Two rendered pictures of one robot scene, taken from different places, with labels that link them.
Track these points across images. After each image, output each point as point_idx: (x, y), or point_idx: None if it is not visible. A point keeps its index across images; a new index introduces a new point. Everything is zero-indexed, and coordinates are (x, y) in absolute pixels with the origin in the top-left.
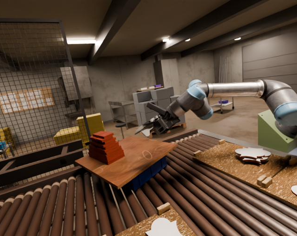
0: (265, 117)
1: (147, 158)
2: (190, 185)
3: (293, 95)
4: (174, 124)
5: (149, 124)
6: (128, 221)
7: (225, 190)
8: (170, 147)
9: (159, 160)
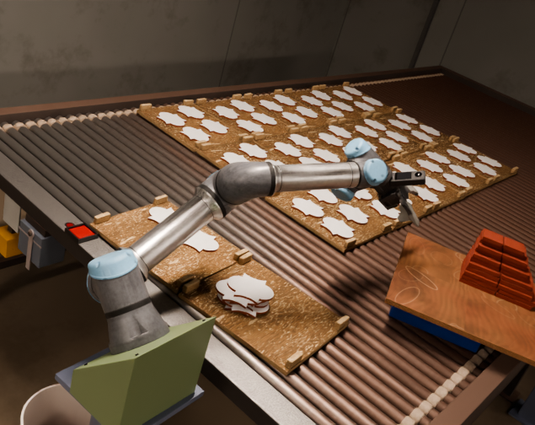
0: (194, 324)
1: (412, 267)
2: (332, 275)
3: None
4: (374, 188)
5: None
6: (379, 247)
7: (287, 264)
8: (393, 290)
9: None
